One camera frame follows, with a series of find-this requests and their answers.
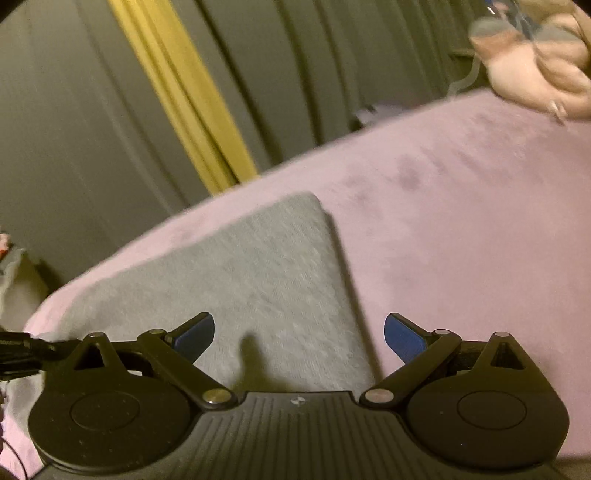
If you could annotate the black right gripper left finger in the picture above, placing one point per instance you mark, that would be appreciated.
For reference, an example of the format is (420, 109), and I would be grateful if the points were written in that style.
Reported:
(122, 405)

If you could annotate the grey sweatpants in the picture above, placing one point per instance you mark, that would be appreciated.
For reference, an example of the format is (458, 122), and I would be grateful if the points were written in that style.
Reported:
(286, 317)

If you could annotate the yellow curtain strip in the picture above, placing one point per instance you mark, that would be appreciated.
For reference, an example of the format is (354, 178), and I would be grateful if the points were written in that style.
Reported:
(187, 93)

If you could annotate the grey-green curtain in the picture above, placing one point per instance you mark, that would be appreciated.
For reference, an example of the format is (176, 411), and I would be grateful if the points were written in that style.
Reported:
(89, 160)

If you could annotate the pink bed blanket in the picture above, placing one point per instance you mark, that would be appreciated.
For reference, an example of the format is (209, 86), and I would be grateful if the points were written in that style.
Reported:
(471, 215)

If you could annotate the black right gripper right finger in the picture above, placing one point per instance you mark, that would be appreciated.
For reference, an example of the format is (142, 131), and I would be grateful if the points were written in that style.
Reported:
(471, 404)

